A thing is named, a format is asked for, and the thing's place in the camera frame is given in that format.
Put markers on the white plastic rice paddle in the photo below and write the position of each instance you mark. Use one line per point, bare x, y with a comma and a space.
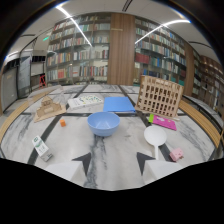
155, 137

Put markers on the white green milk box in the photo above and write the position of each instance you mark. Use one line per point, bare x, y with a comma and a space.
41, 148

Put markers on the pink toy block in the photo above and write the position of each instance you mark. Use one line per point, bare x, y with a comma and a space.
176, 154

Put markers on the wooden building model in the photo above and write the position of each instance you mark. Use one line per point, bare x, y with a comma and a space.
49, 109

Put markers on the blue folder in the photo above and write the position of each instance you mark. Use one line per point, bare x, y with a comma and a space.
118, 104

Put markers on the red step stool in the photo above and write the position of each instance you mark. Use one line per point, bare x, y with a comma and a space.
42, 81

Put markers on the wooden wall panel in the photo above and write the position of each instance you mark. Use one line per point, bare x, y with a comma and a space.
121, 49

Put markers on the large bookshelf with books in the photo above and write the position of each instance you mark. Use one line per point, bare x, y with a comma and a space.
78, 50

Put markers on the small orange cube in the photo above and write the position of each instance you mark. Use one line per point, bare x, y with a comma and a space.
62, 123

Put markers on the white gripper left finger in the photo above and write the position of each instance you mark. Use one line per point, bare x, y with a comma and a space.
68, 169

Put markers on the magenta booklet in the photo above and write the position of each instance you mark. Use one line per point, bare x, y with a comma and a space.
164, 122

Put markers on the green sticky note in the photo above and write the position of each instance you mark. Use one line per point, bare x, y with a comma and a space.
151, 118

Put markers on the wooden lattice rack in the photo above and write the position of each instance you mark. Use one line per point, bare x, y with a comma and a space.
159, 96

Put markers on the light blue plastic bowl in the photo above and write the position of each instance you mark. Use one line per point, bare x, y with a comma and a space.
103, 123

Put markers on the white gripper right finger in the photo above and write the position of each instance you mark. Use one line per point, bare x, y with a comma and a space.
156, 169

